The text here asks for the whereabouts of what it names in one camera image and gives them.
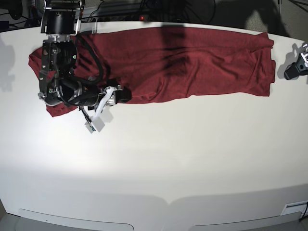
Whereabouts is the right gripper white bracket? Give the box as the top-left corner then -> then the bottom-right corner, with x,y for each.
79,85 -> 132,122

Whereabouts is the dark red long-sleeve T-shirt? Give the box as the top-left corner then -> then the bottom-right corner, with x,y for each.
28,26 -> 275,116

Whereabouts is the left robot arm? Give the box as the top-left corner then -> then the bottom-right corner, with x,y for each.
284,42 -> 308,80

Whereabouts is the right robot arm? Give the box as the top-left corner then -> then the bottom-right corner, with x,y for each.
38,0 -> 131,133

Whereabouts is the white label plate on table edge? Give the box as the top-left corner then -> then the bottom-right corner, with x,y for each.
281,200 -> 308,216

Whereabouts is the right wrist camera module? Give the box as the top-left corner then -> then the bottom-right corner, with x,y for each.
85,117 -> 105,133

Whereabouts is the black power strip red switch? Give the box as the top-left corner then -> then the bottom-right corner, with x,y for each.
89,14 -> 148,22

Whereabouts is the black cable at table corner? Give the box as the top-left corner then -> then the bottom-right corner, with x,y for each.
298,201 -> 308,222

